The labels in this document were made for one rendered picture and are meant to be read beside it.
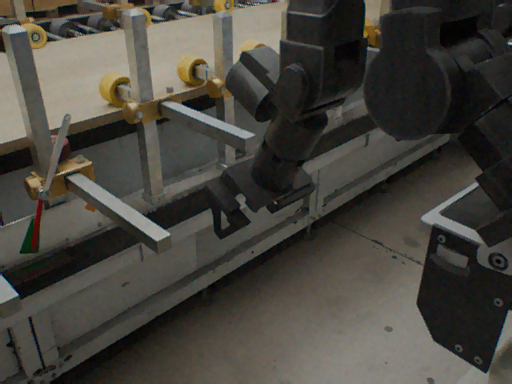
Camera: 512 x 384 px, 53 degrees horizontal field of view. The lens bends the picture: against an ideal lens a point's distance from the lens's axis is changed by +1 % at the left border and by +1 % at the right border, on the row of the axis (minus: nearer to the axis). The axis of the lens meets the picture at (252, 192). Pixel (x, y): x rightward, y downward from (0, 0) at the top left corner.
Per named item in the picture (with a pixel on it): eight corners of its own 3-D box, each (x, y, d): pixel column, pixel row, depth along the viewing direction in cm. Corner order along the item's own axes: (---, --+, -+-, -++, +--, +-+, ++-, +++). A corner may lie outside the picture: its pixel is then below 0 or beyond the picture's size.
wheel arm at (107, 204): (173, 251, 90) (171, 231, 88) (158, 259, 88) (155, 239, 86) (59, 171, 117) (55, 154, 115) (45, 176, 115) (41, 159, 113)
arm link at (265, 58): (308, 81, 46) (367, 64, 52) (234, 8, 51) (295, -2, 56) (267, 167, 55) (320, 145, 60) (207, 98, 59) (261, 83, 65)
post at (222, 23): (235, 183, 148) (232, 11, 124) (226, 187, 146) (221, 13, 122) (227, 179, 150) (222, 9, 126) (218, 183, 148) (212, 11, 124)
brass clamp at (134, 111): (184, 112, 123) (182, 92, 120) (136, 127, 114) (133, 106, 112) (168, 106, 126) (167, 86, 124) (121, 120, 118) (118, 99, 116)
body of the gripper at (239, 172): (219, 178, 61) (238, 135, 56) (276, 155, 68) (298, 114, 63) (252, 217, 59) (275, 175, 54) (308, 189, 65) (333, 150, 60)
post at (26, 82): (74, 243, 115) (27, 25, 91) (60, 250, 113) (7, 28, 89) (67, 237, 118) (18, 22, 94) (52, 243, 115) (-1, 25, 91)
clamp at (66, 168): (96, 183, 113) (92, 162, 110) (36, 205, 104) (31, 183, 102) (83, 174, 116) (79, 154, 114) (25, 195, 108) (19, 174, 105)
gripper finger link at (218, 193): (189, 223, 66) (209, 175, 59) (230, 204, 70) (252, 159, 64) (220, 262, 63) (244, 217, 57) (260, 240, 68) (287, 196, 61)
